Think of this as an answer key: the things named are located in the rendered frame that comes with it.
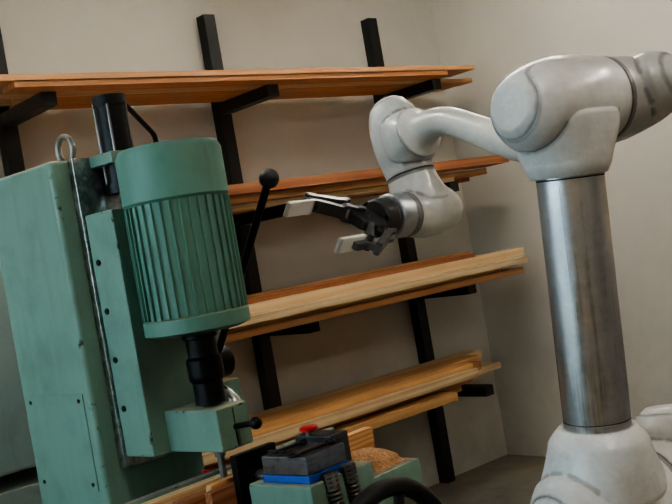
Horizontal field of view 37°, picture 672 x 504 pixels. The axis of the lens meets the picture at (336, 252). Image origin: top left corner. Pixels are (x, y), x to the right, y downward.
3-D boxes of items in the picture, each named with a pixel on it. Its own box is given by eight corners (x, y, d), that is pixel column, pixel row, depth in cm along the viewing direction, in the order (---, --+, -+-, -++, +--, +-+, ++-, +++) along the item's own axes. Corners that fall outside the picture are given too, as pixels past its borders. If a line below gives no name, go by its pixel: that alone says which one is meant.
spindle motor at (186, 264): (191, 337, 154) (157, 137, 154) (124, 344, 166) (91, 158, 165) (273, 318, 167) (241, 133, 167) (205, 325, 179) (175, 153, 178)
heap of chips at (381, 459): (379, 472, 172) (376, 456, 172) (326, 470, 181) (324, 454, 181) (409, 458, 179) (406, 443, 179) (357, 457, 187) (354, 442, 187)
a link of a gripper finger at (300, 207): (315, 200, 186) (313, 198, 186) (289, 203, 181) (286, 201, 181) (311, 214, 187) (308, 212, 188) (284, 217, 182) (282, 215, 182)
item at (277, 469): (310, 484, 146) (303, 447, 146) (258, 482, 153) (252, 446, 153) (367, 460, 156) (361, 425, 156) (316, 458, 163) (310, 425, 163)
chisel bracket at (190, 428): (224, 462, 160) (215, 410, 160) (170, 460, 170) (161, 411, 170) (258, 450, 166) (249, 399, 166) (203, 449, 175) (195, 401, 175)
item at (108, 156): (117, 191, 170) (100, 92, 170) (90, 198, 175) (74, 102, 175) (155, 187, 176) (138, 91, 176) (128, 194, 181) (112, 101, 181)
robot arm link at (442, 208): (393, 248, 201) (373, 186, 203) (439, 239, 212) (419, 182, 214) (434, 229, 194) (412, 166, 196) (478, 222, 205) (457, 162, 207)
